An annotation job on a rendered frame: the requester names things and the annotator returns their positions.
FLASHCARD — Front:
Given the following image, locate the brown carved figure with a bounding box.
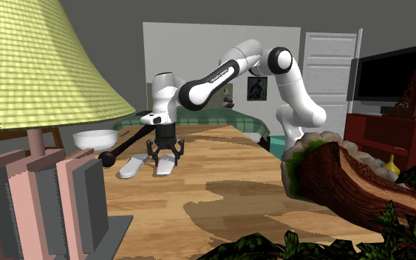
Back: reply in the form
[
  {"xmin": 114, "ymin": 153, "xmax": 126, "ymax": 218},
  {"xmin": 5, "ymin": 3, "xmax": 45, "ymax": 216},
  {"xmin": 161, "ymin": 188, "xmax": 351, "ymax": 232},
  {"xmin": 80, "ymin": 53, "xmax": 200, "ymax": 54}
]
[{"xmin": 394, "ymin": 61, "xmax": 416, "ymax": 120}]

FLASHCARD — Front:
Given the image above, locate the white door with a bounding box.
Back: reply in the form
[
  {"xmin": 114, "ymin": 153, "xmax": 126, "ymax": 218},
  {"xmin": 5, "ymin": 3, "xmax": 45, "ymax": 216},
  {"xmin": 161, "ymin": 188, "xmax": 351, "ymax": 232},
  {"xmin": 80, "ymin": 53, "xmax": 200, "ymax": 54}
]
[{"xmin": 301, "ymin": 28, "xmax": 364, "ymax": 138}]

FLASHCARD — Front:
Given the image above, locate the red cabinet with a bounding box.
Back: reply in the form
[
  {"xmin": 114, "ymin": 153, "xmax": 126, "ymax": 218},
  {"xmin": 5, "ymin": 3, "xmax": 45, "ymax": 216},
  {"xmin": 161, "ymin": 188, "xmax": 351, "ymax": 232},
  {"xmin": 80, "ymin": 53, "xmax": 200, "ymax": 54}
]
[{"xmin": 344, "ymin": 112, "xmax": 416, "ymax": 174}]

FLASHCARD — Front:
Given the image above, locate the black ladle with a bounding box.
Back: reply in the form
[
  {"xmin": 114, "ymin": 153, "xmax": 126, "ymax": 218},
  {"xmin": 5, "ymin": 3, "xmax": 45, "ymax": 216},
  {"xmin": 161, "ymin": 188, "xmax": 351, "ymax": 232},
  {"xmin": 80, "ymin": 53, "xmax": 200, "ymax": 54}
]
[{"xmin": 98, "ymin": 123, "xmax": 157, "ymax": 168}]

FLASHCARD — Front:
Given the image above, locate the black television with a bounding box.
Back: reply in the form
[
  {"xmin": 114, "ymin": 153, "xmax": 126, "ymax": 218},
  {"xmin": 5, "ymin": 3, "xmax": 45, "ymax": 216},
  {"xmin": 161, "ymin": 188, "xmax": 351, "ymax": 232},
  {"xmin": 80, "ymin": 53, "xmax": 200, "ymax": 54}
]
[{"xmin": 347, "ymin": 41, "xmax": 416, "ymax": 106}]

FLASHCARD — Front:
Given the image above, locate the white bowl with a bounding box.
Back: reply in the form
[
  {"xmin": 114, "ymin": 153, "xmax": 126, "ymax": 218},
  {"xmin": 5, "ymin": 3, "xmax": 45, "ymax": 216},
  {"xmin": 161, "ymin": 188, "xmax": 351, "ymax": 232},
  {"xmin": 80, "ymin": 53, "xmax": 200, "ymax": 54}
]
[{"xmin": 72, "ymin": 129, "xmax": 119, "ymax": 152}]

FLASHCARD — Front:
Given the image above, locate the green bed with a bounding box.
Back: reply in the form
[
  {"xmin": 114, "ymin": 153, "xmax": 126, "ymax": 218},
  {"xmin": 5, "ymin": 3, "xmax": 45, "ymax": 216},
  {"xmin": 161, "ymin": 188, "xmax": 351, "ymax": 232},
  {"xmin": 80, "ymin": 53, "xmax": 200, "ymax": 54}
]
[{"xmin": 113, "ymin": 82, "xmax": 272, "ymax": 140}]

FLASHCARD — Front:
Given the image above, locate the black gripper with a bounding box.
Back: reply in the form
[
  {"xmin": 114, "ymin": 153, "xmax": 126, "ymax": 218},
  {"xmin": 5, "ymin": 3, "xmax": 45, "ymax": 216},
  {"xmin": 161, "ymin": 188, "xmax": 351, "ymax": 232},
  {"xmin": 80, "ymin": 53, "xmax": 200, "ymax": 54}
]
[{"xmin": 146, "ymin": 123, "xmax": 185, "ymax": 168}]

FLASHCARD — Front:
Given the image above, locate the wooden table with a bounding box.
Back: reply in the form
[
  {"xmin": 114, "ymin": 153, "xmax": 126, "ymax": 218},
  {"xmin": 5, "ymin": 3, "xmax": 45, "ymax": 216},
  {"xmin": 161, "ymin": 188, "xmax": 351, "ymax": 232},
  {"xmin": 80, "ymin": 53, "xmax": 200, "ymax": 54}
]
[{"xmin": 65, "ymin": 123, "xmax": 385, "ymax": 260}]

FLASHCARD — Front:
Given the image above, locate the yellow shade pink table lamp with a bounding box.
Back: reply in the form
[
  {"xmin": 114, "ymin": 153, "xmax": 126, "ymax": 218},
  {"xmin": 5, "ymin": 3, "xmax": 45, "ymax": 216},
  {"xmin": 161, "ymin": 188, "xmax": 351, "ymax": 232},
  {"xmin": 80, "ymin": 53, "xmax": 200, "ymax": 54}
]
[{"xmin": 0, "ymin": 0, "xmax": 137, "ymax": 260}]

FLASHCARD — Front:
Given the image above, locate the brown log with green plants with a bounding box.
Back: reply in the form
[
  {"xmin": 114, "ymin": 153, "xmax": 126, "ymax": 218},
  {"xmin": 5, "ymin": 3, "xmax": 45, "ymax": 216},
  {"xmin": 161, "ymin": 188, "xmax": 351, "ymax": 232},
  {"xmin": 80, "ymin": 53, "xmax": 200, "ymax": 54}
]
[{"xmin": 197, "ymin": 131, "xmax": 416, "ymax": 260}]

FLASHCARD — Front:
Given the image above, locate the framed wall picture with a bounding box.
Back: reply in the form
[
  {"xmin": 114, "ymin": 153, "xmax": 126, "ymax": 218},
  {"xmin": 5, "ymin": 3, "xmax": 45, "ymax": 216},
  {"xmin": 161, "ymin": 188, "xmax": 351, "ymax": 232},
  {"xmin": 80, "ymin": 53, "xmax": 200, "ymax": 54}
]
[{"xmin": 247, "ymin": 76, "xmax": 268, "ymax": 102}]

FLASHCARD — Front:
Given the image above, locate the yellow vase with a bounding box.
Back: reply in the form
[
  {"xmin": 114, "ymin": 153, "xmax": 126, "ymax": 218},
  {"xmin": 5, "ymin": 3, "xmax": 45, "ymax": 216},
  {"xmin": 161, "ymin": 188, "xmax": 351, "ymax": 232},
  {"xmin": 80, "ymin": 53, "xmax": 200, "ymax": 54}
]
[{"xmin": 381, "ymin": 154, "xmax": 401, "ymax": 177}]

